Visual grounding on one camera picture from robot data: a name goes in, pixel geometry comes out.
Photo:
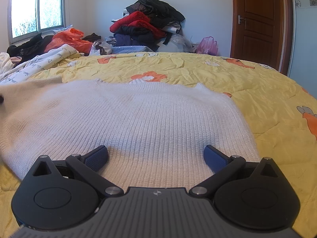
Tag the yellow carrot print quilt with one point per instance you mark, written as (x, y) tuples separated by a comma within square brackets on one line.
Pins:
[(281, 114)]

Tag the silver door handle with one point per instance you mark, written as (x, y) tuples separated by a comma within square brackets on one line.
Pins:
[(241, 20)]

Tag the window with metal frame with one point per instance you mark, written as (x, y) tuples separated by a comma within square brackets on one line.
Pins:
[(27, 18)]

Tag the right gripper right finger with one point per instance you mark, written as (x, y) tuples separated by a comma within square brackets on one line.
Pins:
[(223, 167)]

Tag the clear grey plastic bag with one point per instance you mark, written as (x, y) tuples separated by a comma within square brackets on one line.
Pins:
[(177, 44)]

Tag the black garment pile top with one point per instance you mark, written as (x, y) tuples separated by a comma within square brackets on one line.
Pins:
[(160, 13)]

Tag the light blue folded blanket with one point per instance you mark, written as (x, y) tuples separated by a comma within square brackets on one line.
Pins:
[(130, 49)]

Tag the orange plastic bag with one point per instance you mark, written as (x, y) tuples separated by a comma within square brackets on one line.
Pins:
[(72, 37)]

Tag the black clothes by window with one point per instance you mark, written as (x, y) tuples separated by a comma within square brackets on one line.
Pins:
[(28, 50)]

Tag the red garment on pile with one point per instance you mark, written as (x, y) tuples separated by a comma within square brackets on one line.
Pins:
[(140, 20)]

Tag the pink plastic bag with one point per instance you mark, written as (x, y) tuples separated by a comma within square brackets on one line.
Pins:
[(208, 46)]

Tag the white crumpled plastic bag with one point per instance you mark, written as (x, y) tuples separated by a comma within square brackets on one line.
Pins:
[(100, 48)]

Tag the dark navy clothes stack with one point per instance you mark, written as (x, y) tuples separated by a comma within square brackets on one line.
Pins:
[(141, 36)]

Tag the white knitted sweater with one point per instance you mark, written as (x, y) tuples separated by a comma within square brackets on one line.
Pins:
[(155, 133)]

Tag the white lettered blanket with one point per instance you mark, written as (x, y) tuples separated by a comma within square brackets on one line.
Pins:
[(39, 63)]

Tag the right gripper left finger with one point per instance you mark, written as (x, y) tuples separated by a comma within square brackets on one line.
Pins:
[(85, 169)]

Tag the brown wooden door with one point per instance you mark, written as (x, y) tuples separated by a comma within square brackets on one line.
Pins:
[(267, 35)]

